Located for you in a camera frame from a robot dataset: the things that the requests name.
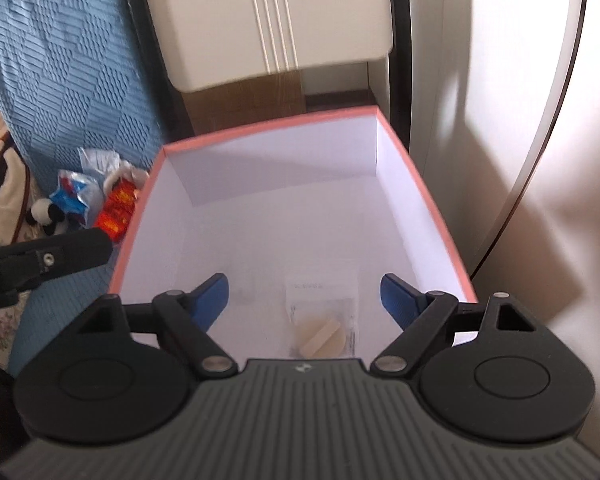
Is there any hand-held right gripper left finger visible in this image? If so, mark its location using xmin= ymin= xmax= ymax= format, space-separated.
xmin=75 ymin=272 xmax=238 ymax=378

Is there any brown board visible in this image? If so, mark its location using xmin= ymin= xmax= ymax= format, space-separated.
xmin=180 ymin=71 xmax=306 ymax=138

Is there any blue quilted mat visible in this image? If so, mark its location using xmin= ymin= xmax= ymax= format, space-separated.
xmin=0 ymin=0 xmax=171 ymax=376

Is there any grey metal bed rail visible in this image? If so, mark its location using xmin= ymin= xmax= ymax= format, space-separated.
xmin=467 ymin=0 xmax=600 ymax=281

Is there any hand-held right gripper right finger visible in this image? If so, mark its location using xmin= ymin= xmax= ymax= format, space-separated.
xmin=372 ymin=272 xmax=538 ymax=378

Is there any clear plastic packet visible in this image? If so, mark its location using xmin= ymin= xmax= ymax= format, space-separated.
xmin=285 ymin=272 xmax=361 ymax=358

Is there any white face mask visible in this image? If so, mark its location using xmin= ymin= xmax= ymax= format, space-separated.
xmin=78 ymin=147 xmax=123 ymax=181

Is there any red snack packet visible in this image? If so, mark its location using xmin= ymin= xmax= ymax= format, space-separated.
xmin=94 ymin=180 xmax=140 ymax=243

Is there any pink cardboard box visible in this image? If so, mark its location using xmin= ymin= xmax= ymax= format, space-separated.
xmin=107 ymin=106 xmax=478 ymax=361

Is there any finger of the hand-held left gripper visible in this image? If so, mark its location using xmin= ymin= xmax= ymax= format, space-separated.
xmin=0 ymin=228 xmax=115 ymax=311

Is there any panda plush toy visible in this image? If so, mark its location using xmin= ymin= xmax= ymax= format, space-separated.
xmin=26 ymin=197 xmax=68 ymax=235

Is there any blue snack packet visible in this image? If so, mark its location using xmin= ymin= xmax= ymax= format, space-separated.
xmin=50 ymin=169 xmax=106 ymax=228

